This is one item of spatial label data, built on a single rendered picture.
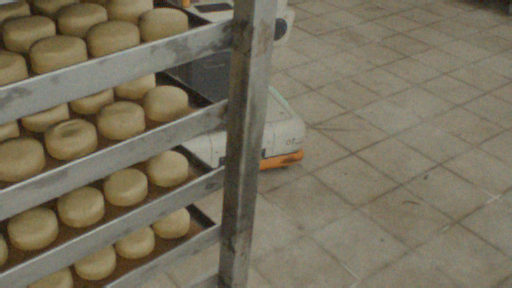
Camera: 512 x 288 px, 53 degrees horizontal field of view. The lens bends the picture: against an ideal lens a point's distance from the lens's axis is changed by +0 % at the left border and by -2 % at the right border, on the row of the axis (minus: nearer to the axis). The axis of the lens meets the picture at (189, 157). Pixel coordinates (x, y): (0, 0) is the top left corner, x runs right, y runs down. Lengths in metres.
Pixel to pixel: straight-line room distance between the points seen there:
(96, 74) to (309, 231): 1.86
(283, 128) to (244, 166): 1.78
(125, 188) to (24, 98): 0.20
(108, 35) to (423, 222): 2.08
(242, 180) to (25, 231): 0.24
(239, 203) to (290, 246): 1.55
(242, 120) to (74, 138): 0.17
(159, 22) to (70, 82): 0.13
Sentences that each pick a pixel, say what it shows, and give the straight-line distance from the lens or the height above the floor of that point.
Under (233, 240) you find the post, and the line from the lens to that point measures 0.65.
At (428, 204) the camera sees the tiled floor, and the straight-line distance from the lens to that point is 2.54.
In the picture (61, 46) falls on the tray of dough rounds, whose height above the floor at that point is 1.33.
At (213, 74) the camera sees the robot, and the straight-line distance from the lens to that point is 2.08.
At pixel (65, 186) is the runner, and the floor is 1.22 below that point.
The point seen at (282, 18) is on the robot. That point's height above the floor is 0.71.
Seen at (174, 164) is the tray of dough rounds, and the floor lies 1.15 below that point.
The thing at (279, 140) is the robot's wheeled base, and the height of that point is 0.21.
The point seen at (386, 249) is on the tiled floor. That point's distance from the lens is 2.25.
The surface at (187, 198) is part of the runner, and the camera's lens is 0.59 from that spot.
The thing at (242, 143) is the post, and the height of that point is 1.21.
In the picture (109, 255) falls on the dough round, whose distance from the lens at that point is 0.63.
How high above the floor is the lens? 1.52
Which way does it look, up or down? 36 degrees down
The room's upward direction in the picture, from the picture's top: straight up
